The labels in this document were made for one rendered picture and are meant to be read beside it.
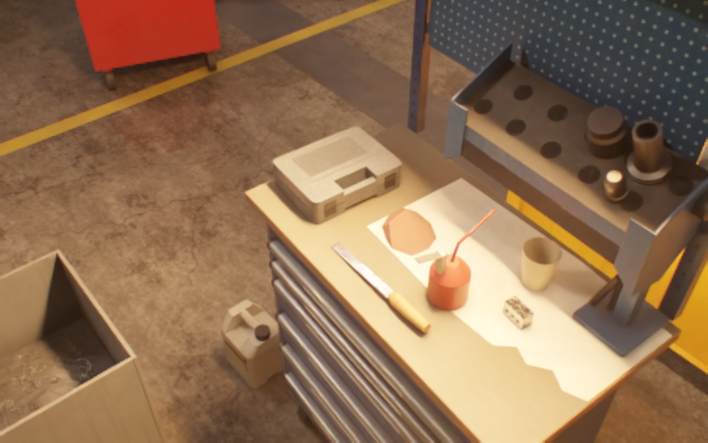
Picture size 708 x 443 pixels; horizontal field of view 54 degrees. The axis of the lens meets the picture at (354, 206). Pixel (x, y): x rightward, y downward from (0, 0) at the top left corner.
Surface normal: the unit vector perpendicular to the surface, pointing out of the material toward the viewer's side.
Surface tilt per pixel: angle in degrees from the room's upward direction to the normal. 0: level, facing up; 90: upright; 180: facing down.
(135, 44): 90
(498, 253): 0
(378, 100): 0
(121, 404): 90
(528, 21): 90
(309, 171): 0
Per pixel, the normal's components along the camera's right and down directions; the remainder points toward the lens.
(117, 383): 0.64, 0.51
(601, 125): -0.37, -0.48
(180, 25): 0.36, 0.62
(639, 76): -0.80, 0.40
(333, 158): 0.00, -0.75
